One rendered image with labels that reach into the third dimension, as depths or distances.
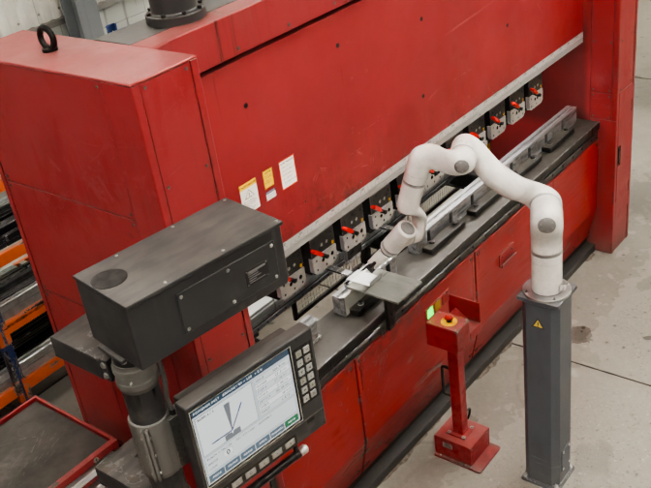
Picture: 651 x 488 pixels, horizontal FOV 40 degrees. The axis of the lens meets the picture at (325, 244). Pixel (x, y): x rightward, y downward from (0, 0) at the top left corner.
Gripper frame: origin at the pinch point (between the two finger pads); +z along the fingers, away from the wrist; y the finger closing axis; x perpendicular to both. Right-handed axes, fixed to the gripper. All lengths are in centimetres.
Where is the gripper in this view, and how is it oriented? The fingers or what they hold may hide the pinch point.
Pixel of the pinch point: (372, 267)
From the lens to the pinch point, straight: 380.2
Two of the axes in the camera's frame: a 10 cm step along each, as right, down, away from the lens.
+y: -6.2, 4.6, -6.4
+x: 6.8, 7.2, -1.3
